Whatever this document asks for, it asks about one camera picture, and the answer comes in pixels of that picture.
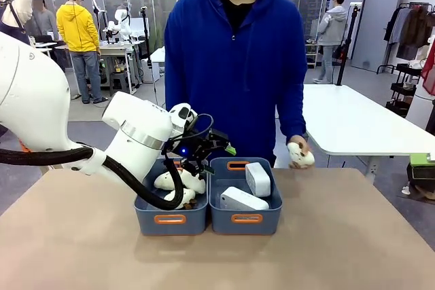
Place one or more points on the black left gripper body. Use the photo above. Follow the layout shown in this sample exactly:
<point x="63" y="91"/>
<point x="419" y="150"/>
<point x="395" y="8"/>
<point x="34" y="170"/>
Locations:
<point x="188" y="149"/>

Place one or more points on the person in yellow hoodie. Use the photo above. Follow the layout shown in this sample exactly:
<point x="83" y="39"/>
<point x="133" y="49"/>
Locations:
<point x="76" y="28"/>

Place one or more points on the person's left hand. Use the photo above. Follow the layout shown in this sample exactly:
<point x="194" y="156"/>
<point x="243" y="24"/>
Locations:
<point x="299" y="140"/>

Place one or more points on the white cylindrical base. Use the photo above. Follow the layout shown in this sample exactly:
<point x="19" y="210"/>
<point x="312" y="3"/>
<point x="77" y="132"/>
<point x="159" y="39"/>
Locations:
<point x="421" y="106"/>

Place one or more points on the white table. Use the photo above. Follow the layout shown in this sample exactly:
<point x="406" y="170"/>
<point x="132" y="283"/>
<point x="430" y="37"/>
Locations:
<point x="357" y="120"/>

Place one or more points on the person in grey shirt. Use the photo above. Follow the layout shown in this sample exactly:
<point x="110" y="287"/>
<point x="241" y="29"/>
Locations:
<point x="46" y="21"/>

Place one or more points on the person in grey hoodie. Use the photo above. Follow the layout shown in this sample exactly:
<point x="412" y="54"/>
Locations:
<point x="333" y="25"/>

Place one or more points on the black utility cart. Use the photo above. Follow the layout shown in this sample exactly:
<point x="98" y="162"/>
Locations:
<point x="404" y="89"/>

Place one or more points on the white digital clock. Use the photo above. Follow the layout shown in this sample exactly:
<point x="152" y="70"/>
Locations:
<point x="241" y="200"/>
<point x="259" y="179"/>

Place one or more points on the person's right forearm blue sleeve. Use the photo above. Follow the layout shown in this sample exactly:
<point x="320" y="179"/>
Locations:
<point x="171" y="89"/>

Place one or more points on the red garment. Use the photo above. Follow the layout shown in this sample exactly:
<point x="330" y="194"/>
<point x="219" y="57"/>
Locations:
<point x="430" y="72"/>

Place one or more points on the background work desk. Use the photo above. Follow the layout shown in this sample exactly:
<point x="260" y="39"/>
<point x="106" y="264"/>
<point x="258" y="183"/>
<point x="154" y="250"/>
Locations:
<point x="115" y="50"/>

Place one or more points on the grey coat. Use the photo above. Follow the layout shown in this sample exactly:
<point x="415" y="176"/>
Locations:
<point x="394" y="25"/>

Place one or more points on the black camera stand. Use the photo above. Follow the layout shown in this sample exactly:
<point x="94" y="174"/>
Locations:
<point x="146" y="35"/>

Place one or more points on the person in blue hoodie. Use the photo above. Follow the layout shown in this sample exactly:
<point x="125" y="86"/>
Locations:
<point x="238" y="66"/>

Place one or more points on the grey partition panel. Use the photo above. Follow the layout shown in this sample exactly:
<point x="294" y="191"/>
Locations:
<point x="377" y="21"/>

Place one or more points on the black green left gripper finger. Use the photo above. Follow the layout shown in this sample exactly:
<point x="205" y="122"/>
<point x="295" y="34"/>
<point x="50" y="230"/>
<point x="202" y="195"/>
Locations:
<point x="200" y="167"/>
<point x="221" y="143"/>

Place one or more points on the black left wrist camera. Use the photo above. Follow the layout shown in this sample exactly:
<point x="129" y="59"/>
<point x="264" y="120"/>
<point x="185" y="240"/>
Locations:
<point x="217" y="132"/>

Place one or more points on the black tripod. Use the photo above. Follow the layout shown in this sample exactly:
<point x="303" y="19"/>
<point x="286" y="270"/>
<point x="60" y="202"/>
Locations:
<point x="350" y="42"/>

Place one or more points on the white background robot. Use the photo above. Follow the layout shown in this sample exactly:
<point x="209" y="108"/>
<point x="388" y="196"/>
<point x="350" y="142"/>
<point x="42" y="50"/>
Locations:
<point x="121" y="21"/>

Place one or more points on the black clothes rack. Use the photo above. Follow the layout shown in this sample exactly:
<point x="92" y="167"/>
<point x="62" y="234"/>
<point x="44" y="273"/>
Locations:
<point x="404" y="6"/>

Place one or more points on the grey stool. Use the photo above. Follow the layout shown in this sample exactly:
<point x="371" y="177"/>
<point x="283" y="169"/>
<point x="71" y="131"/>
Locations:
<point x="119" y="83"/>

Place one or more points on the person's left forearm blue sleeve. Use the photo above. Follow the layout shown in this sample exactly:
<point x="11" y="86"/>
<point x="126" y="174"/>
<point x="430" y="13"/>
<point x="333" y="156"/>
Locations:
<point x="292" y="110"/>

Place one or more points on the dark grey floor bin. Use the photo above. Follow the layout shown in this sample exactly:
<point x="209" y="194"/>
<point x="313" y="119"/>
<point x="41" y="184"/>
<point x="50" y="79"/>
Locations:
<point x="423" y="178"/>

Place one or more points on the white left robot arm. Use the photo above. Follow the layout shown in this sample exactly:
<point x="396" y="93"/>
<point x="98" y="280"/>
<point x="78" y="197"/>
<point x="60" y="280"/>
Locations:
<point x="34" y="93"/>

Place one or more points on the brown coat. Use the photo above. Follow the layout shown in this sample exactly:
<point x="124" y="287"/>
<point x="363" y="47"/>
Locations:
<point x="416" y="32"/>

